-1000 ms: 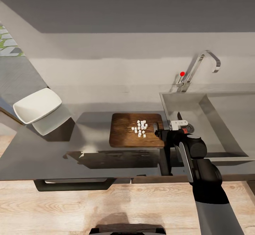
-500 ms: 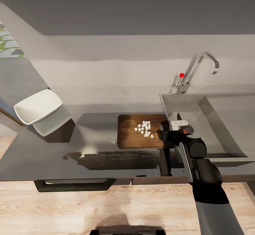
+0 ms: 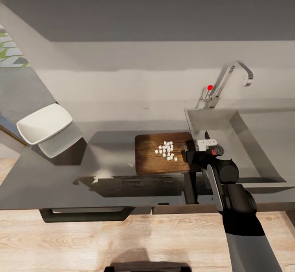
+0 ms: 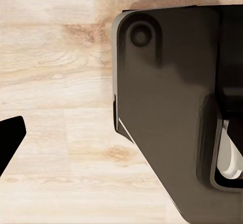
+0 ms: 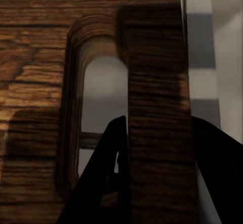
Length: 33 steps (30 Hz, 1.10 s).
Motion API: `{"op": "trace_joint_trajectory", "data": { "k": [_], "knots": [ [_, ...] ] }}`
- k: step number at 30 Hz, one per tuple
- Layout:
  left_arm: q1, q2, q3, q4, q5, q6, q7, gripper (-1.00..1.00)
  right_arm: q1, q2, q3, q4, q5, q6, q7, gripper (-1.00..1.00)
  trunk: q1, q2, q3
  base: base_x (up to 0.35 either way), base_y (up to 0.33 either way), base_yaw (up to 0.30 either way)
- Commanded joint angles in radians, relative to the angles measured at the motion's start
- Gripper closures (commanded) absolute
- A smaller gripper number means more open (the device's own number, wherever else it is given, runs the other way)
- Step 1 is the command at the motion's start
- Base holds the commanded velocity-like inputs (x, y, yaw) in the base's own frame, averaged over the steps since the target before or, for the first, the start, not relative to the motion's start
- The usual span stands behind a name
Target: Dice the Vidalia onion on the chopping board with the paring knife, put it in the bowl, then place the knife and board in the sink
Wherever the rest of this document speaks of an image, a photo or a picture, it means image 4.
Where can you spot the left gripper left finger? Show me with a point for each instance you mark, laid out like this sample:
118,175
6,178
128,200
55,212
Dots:
12,132

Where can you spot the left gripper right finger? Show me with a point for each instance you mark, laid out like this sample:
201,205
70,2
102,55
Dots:
235,132

